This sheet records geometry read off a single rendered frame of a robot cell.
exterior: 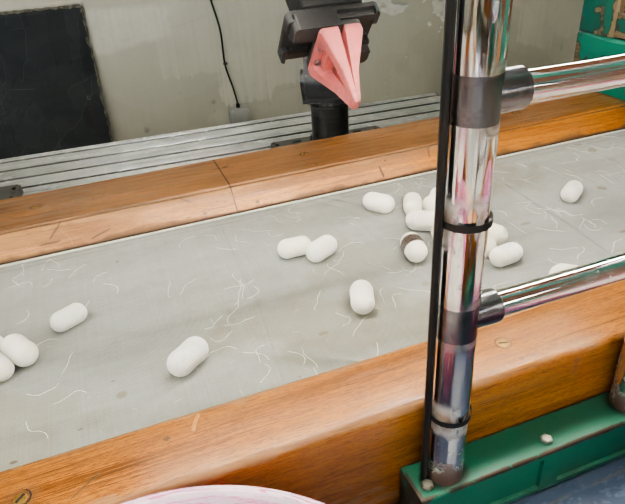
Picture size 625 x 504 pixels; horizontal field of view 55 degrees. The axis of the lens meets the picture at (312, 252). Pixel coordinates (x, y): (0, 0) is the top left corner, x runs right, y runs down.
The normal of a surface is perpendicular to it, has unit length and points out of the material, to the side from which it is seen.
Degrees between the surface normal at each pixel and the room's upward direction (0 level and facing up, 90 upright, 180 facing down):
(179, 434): 0
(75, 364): 0
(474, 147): 90
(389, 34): 90
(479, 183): 90
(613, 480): 0
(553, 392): 90
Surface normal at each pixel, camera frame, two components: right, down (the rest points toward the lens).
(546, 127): 0.21, -0.28
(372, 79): 0.30, 0.47
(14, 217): -0.06, -0.86
